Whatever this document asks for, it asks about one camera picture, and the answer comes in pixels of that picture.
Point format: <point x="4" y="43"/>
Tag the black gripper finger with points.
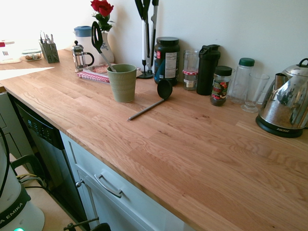
<point x="140" y="6"/>
<point x="155" y="2"/>

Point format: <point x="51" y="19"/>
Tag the steel kitchen tongs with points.
<point x="154" y="36"/>

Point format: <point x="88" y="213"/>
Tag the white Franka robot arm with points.
<point x="14" y="204"/>

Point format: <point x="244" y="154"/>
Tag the black candle holder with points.
<point x="145" y="75"/>

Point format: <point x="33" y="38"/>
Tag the green ribbed utensil holder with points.
<point x="121" y="84"/>

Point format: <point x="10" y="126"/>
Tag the tall white candle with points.
<point x="144" y="41"/>

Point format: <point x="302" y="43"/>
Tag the red roses with leaves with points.
<point x="102" y="7"/>

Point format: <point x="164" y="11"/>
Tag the black slotted spatula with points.
<point x="96" y="36"/>

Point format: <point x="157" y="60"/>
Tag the white vase blue flowers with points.
<point x="107" y="51"/>

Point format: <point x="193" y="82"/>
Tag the black Vega protein tub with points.
<point x="168" y="62"/>

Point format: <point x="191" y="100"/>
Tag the white pitcher blue lid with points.
<point x="83" y="38"/>

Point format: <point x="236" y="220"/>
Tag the empty clear glass jar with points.
<point x="191" y="60"/>

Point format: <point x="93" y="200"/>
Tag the Food Processor cookbook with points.
<point x="99" y="69"/>

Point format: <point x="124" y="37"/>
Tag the glass French press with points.
<point x="80" y="57"/>

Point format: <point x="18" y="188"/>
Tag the red checkered book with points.
<point x="93" y="77"/>

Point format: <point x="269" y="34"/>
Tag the black shaker bottle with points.
<point x="207" y="72"/>

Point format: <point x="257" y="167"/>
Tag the small jar red checkered lid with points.
<point x="190" y="83"/>

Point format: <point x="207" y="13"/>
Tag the metal cutlery bundle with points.
<point x="47" y="38"/>

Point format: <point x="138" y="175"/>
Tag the spice jar black lid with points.
<point x="220" y="89"/>

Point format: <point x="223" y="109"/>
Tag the clear bottle green cap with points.
<point x="241" y="79"/>

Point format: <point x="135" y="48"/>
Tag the glass food container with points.
<point x="31" y="56"/>

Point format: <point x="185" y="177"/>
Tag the footed clear glass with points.
<point x="255" y="96"/>

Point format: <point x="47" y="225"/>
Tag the white box red label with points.
<point x="7" y="55"/>

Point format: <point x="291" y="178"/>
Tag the stainless steel electric kettle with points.
<point x="284" y="101"/>

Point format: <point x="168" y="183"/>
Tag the stainless dishwasher black panel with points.
<point x="48" y="154"/>

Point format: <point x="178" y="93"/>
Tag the round metal cabinet knob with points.
<point x="79" y="184"/>

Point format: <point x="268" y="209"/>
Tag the white kitchen cabinet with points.
<point x="134" y="209"/>

